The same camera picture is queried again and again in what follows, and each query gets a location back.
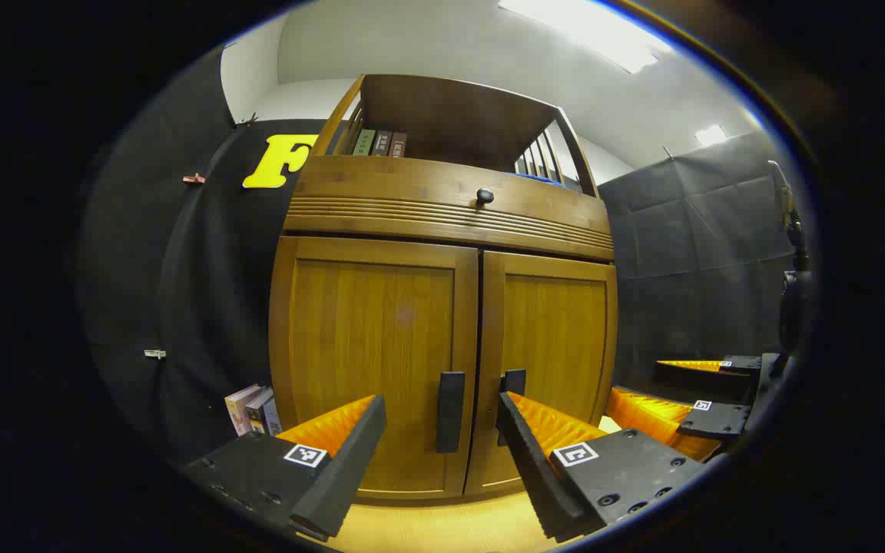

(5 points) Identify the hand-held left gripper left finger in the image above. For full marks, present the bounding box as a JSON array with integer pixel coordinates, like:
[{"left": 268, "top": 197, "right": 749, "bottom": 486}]
[{"left": 181, "top": 394, "right": 388, "bottom": 543}]

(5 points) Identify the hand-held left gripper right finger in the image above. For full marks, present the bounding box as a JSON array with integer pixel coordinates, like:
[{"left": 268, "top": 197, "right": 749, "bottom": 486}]
[{"left": 495, "top": 390, "right": 708, "bottom": 543}]

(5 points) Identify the wooden shoe cabinet door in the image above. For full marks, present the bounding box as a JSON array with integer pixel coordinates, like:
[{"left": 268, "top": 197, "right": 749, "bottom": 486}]
[
  {"left": 270, "top": 237, "right": 480, "bottom": 500},
  {"left": 464, "top": 250, "right": 618, "bottom": 496}
]

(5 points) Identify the wooden double-door shoe cabinet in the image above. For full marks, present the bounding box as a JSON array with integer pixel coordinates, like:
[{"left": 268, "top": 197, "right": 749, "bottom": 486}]
[{"left": 268, "top": 74, "right": 620, "bottom": 502}]

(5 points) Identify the dark book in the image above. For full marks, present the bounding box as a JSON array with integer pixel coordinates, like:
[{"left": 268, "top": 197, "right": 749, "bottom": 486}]
[{"left": 245, "top": 388, "right": 274, "bottom": 435}]

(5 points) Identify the pink book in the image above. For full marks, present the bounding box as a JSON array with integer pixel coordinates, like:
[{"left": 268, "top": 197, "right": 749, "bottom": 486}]
[{"left": 225, "top": 384, "right": 263, "bottom": 436}]

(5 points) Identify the black backdrop cloth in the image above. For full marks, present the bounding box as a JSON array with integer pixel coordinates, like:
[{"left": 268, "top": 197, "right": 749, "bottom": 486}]
[
  {"left": 78, "top": 50, "right": 351, "bottom": 469},
  {"left": 598, "top": 131, "right": 797, "bottom": 389}
]

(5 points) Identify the black tripod stand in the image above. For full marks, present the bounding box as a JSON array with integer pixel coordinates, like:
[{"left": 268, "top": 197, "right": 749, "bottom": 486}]
[{"left": 767, "top": 160, "right": 810, "bottom": 358}]

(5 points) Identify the wooden drawer with black knob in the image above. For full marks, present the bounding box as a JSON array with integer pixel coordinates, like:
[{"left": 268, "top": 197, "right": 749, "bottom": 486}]
[{"left": 283, "top": 156, "right": 615, "bottom": 262}]

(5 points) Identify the large ceiling light panel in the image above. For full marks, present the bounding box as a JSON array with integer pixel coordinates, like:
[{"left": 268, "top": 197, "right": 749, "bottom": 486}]
[{"left": 498, "top": 0, "right": 674, "bottom": 75}]

